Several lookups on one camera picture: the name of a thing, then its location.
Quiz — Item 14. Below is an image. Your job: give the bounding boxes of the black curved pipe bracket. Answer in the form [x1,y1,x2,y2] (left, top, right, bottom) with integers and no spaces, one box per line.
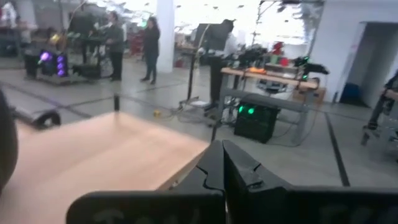
[12,108,62,131]

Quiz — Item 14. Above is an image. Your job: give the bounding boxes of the wooden-top background table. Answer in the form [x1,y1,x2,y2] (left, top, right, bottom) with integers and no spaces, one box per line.
[217,66,328,146]

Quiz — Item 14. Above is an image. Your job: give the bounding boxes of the black cup yellow inside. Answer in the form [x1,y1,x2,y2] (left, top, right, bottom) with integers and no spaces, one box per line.
[0,88,19,195]

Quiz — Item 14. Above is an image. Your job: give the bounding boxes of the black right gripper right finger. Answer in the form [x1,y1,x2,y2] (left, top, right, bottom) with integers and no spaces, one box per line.
[222,139,398,224]

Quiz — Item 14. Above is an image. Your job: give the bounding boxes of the black computer purple lights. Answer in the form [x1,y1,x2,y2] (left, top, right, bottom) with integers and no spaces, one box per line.
[37,49,68,78]

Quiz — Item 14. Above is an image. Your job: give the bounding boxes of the white building pillar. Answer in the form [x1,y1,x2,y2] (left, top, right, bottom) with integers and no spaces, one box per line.
[156,0,175,74]

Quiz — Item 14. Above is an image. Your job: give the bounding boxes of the person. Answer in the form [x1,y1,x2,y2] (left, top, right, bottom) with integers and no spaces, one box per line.
[104,11,126,82]
[203,18,241,110]
[360,70,398,147]
[140,16,162,85]

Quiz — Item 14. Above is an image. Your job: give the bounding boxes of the blue bin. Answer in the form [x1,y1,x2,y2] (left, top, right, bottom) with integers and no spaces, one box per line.
[340,82,362,105]

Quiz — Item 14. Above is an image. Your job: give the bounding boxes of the wooden shelf black metal frame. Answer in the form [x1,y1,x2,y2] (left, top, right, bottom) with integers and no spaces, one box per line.
[0,93,210,224]

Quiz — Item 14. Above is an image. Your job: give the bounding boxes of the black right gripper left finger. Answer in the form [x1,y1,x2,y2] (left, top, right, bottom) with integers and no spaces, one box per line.
[66,139,226,224]

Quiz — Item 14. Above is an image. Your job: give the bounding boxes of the black computer green lights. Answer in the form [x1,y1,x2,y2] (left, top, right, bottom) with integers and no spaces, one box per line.
[233,101,280,144]

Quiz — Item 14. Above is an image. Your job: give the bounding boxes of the black floor stand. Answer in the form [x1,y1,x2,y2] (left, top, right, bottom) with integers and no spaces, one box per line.
[178,23,215,110]

